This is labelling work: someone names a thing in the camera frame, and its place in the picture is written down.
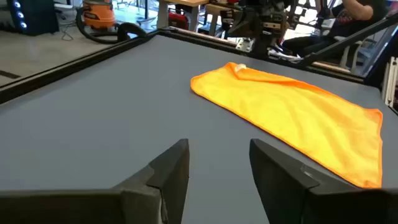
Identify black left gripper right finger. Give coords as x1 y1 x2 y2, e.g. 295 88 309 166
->
249 138 398 224

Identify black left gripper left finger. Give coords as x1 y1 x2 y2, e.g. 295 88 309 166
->
0 138 191 224

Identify orange microfibre towel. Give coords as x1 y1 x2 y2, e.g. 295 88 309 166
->
190 62 384 190

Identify grey office chair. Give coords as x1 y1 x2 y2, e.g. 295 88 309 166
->
334 35 371 70

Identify white aluminium extrusion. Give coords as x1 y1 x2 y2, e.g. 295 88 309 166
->
381 56 398 108

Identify thin black diagonal strut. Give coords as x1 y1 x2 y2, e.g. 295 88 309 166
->
298 14 398 68

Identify red toolbox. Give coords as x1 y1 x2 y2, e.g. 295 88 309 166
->
168 11 190 31

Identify wooden desk white legs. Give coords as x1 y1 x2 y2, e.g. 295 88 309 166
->
156 0 210 32

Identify person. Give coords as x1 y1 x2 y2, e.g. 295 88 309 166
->
281 0 388 58

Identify black computer tower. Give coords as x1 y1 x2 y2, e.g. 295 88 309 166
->
6 0 60 36

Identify black table rim frame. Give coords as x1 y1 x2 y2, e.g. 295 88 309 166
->
0 26 398 116

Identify silver mounting bracket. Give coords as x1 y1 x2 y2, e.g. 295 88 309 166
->
236 37 254 52

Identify thick black frame post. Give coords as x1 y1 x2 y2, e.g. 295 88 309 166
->
363 29 398 88

